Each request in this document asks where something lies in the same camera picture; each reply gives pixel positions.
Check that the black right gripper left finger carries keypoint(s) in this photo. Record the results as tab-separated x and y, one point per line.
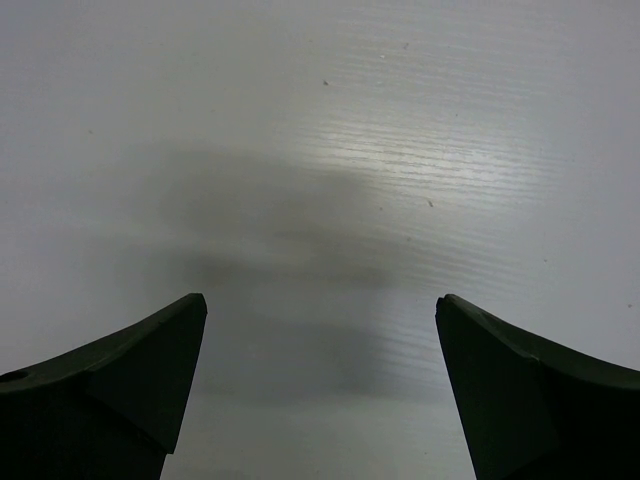
110	409

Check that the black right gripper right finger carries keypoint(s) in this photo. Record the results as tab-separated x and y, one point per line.
531	408

